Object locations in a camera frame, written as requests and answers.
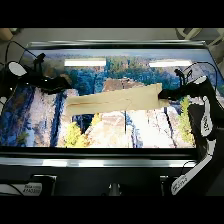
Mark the beige garment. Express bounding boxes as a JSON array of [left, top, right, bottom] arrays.
[[62, 82, 171, 117]]

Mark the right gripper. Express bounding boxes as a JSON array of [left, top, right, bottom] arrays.
[[157, 87, 184, 101]]

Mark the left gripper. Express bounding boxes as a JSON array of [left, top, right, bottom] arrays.
[[42, 75, 73, 95]]

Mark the black cable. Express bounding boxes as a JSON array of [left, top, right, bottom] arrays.
[[3, 39, 35, 69], [185, 61, 220, 92]]

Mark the silver frame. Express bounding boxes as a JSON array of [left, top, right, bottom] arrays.
[[0, 154, 208, 197]]

